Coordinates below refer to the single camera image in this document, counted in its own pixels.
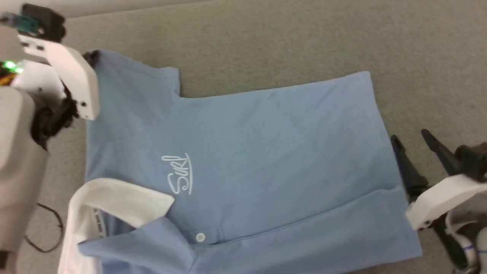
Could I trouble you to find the light blue polo shirt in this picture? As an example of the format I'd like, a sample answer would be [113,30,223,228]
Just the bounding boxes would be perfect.
[57,49,423,274]

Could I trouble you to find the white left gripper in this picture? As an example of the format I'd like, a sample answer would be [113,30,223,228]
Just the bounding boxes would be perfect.
[18,34,101,121]

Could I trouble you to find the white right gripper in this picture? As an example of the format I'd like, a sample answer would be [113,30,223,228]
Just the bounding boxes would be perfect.
[390,129,487,231]

